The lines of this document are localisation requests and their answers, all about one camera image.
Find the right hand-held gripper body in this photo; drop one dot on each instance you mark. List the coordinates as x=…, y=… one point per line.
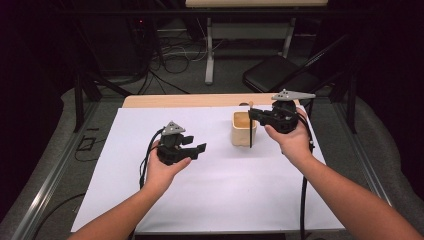
x=283, y=116

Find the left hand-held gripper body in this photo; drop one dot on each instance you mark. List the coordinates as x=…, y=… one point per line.
x=170, y=150

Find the dark stick with orange end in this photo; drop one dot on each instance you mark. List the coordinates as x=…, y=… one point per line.
x=250, y=133

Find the beige square cup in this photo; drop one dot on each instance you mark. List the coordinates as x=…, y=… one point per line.
x=240, y=135

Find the person's left hand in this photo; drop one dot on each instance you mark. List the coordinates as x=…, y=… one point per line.
x=160, y=176

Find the person's right hand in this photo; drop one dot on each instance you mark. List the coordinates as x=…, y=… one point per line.
x=295, y=143

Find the wooden table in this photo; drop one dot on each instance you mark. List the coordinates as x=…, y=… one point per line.
x=186, y=100

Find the white board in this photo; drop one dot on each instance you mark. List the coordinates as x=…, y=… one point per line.
x=216, y=190

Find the black folding chair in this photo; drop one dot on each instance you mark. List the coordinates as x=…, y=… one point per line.
x=276, y=73

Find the black metal stand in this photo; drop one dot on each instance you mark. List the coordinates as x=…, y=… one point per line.
x=350, y=106
x=79, y=106

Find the desk with white legs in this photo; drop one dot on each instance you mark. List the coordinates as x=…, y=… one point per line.
x=246, y=31

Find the black computer case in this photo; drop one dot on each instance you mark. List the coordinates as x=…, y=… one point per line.
x=113, y=43

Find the black horizontal bar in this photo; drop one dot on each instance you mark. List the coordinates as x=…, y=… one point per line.
x=133, y=12

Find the aluminium rail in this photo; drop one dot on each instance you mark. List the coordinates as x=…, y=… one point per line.
x=50, y=180
x=363, y=156

